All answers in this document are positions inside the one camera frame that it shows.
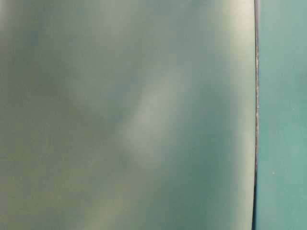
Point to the teal green table mat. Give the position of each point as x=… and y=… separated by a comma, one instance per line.
x=282, y=151

